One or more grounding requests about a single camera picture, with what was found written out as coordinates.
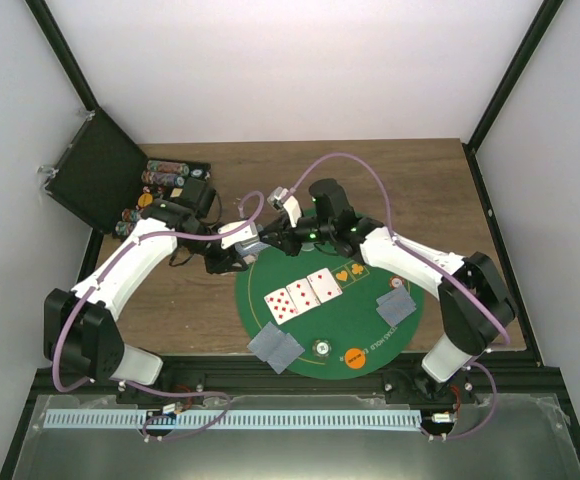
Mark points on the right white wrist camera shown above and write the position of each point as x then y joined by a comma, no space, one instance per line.
282,200

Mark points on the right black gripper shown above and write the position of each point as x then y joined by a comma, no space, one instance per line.
285,240

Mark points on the chip row in case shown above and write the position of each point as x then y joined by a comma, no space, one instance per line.
131,215
167,167
123,229
162,179

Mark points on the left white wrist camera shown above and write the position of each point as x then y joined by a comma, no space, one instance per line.
237,232

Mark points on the two of diamonds card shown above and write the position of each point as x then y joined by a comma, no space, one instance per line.
324,285

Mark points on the chip row top in case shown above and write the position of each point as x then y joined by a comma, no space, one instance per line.
167,167

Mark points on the chip row bottom in case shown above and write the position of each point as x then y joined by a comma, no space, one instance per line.
123,229

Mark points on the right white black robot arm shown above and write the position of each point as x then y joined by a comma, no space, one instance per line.
475,303

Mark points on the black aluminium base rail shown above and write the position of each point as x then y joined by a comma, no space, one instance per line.
513,372

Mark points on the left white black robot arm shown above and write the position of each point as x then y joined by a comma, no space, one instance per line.
81,336

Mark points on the orange big blind button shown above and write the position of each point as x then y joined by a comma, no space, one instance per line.
355,358

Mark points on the face-up red diamonds card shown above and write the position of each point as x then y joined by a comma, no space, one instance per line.
281,306

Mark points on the round green poker mat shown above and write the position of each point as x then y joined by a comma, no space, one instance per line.
348,321

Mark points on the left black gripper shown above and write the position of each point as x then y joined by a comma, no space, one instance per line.
221,264

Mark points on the orange button in case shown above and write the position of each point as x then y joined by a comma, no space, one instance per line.
144,200

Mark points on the three of diamonds card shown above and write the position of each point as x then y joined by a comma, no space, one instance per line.
303,296

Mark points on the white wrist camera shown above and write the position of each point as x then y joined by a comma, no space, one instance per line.
237,232
282,200

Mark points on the light blue slotted cable duct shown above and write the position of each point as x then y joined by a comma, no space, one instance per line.
119,419

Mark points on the black poker chip case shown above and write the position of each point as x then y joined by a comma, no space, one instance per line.
99,174

